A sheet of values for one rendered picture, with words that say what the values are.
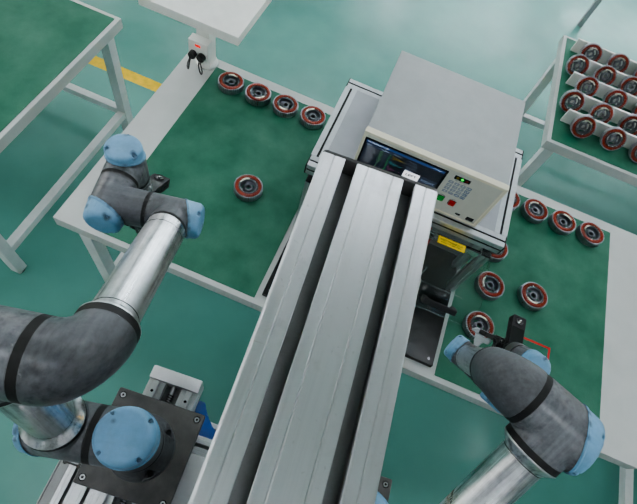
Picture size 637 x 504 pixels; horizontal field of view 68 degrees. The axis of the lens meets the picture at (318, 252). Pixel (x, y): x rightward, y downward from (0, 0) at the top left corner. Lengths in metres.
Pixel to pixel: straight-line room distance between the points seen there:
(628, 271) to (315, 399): 2.18
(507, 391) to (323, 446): 0.72
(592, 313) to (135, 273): 1.79
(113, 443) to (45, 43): 1.83
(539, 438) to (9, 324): 0.86
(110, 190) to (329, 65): 2.76
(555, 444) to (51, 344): 0.82
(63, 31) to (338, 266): 2.28
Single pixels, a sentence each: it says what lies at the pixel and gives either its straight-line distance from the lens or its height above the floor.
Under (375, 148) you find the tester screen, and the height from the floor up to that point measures 1.27.
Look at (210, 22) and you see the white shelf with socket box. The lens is 1.79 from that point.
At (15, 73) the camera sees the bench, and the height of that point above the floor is 0.75.
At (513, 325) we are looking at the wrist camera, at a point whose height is 1.06.
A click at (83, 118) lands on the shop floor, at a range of 3.18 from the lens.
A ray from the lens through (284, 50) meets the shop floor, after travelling 3.62.
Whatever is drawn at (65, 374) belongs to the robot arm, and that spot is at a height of 1.66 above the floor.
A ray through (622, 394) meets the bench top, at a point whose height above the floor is 0.75.
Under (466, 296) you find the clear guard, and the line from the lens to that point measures 1.50.
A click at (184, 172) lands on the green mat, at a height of 0.75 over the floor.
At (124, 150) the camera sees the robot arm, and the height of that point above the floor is 1.51.
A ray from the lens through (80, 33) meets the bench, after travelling 2.49.
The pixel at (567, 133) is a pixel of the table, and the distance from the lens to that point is 2.70.
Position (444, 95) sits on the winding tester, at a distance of 1.57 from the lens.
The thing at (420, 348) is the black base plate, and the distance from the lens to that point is 1.71.
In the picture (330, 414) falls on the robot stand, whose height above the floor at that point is 2.03.
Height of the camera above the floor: 2.29
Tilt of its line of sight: 61 degrees down
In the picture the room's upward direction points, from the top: 21 degrees clockwise
